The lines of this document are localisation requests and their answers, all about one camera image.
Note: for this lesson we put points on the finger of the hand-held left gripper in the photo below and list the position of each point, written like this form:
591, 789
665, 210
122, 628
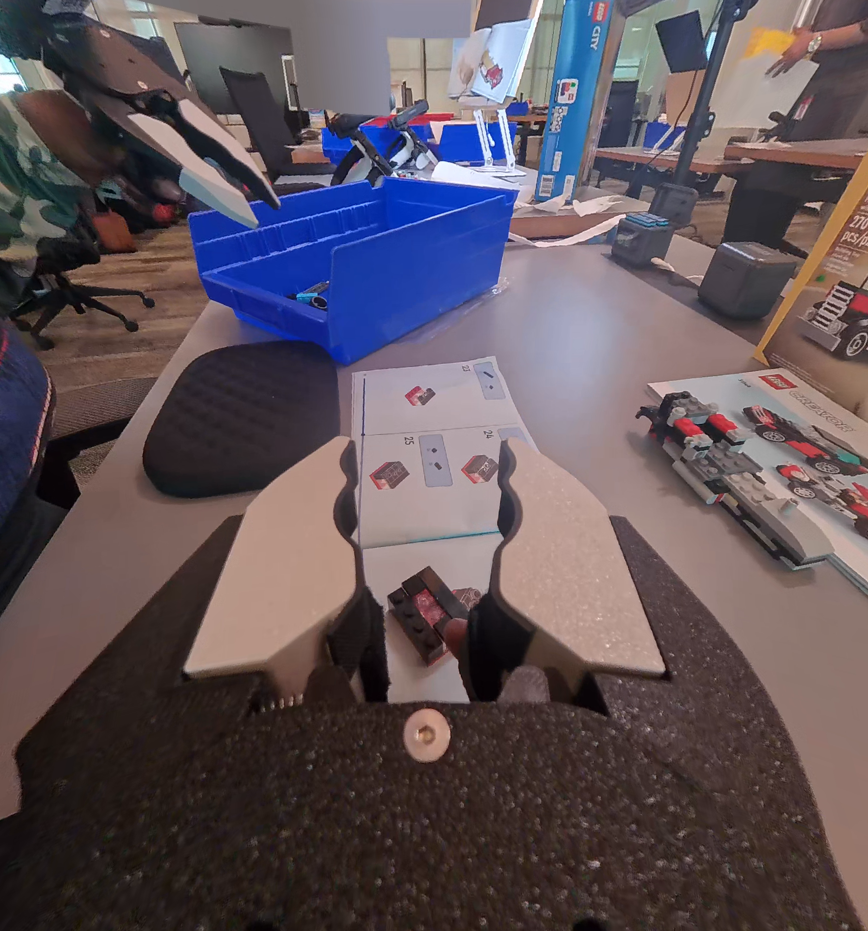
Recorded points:
219, 138
208, 196

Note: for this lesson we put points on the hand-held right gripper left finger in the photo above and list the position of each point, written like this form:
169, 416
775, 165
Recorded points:
288, 582

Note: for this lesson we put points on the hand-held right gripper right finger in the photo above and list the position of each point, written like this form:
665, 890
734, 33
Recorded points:
572, 574

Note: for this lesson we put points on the black red brick assembly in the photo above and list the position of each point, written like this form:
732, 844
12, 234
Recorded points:
419, 618

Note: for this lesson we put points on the pile of toy bricks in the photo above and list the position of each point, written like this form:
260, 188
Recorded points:
312, 297

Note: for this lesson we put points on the blue plastic bin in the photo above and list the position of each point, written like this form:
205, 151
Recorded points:
405, 291

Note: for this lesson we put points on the person's left forearm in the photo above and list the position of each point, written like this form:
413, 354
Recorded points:
12, 203

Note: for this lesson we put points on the wooden background desk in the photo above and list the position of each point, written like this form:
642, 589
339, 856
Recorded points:
652, 156

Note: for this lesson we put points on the person's left hand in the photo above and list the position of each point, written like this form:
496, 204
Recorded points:
56, 123

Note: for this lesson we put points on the person's right hand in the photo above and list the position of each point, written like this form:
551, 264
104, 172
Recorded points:
454, 638

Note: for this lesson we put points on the black monitor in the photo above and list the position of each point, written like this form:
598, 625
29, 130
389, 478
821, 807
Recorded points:
216, 65

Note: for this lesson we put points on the open instruction booklet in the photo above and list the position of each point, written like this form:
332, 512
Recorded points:
383, 509

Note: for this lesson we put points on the blue storage bins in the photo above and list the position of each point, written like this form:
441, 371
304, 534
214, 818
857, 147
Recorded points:
339, 142

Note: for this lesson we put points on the black wheeled office chair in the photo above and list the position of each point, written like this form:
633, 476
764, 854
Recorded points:
70, 291

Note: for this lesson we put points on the black cushioned pad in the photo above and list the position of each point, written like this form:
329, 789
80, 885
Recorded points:
237, 414

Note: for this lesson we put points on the grey red toy truck model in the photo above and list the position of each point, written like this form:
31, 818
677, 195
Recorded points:
732, 473

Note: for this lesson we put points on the white booklet stand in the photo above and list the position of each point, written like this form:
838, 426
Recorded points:
485, 138

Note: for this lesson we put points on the clear plastic bag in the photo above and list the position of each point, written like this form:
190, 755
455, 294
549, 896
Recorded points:
470, 320

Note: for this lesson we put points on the person's black trousers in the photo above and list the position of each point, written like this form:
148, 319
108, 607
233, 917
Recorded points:
12, 567

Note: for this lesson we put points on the booklet on white stand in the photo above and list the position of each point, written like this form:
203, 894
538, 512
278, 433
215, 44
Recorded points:
488, 65

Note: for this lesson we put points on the closed instruction booklet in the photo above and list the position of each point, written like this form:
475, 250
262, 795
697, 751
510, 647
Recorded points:
827, 407

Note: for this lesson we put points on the person's dark blue patterned shirt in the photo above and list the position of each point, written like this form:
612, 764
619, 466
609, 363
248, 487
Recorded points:
5, 436

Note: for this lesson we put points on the brown cardboard sheet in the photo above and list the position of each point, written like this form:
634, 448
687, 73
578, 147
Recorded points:
543, 225

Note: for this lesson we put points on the dark grey battery case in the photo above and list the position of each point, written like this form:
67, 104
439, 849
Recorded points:
638, 244

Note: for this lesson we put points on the dark grey cube box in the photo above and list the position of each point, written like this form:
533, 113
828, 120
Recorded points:
743, 280

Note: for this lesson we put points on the white paper strip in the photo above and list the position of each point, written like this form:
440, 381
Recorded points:
583, 231

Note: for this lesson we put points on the tall blue toy box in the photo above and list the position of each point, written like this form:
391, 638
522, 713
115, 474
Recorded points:
572, 109

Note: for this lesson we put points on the yellow-edged toy set box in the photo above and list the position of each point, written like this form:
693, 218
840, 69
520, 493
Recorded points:
841, 305

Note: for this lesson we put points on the black light stand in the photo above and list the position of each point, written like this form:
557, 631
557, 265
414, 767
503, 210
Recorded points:
675, 200

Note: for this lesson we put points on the white and yellow paper sheets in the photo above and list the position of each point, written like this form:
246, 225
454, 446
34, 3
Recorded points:
754, 94

